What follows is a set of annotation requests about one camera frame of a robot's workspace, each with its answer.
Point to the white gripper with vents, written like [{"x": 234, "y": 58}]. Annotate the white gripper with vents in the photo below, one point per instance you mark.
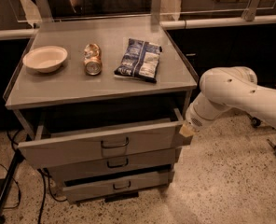
[{"x": 193, "y": 117}]

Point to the grey top drawer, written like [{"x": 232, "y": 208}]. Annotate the grey top drawer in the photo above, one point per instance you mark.
[{"x": 105, "y": 142}]

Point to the grey drawer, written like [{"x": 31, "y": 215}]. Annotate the grey drawer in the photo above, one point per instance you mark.
[
  {"x": 105, "y": 142},
  {"x": 107, "y": 185},
  {"x": 110, "y": 166}
]

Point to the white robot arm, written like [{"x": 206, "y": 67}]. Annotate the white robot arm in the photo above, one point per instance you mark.
[{"x": 222, "y": 88}]

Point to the grey middle drawer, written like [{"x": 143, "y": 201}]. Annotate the grey middle drawer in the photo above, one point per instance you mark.
[{"x": 110, "y": 166}]

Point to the grey drawer cabinet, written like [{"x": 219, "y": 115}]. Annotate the grey drawer cabinet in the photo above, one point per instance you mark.
[{"x": 70, "y": 100}]

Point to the grey bottom drawer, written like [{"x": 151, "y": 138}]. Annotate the grey bottom drawer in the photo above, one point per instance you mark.
[{"x": 107, "y": 185}]

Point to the black caster wheel far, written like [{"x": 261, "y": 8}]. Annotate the black caster wheel far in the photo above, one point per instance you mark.
[{"x": 255, "y": 122}]

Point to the blue chip bag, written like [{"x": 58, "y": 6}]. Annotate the blue chip bag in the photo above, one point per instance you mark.
[{"x": 140, "y": 60}]

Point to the crushed golden soda can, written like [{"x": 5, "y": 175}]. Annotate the crushed golden soda can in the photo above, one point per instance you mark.
[{"x": 92, "y": 60}]

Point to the white paper bowl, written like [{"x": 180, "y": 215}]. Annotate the white paper bowl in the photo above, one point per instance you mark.
[{"x": 45, "y": 59}]

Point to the black stand pole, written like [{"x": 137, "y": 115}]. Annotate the black stand pole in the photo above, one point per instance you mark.
[{"x": 5, "y": 183}]

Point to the white horizontal rail right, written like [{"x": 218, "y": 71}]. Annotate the white horizontal rail right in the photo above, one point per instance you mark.
[{"x": 219, "y": 22}]

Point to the white horizontal rail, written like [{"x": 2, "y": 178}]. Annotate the white horizontal rail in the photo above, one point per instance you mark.
[
  {"x": 219, "y": 22},
  {"x": 17, "y": 34}
]

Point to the white horizontal rail left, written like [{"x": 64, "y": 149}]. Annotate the white horizontal rail left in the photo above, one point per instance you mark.
[{"x": 17, "y": 34}]

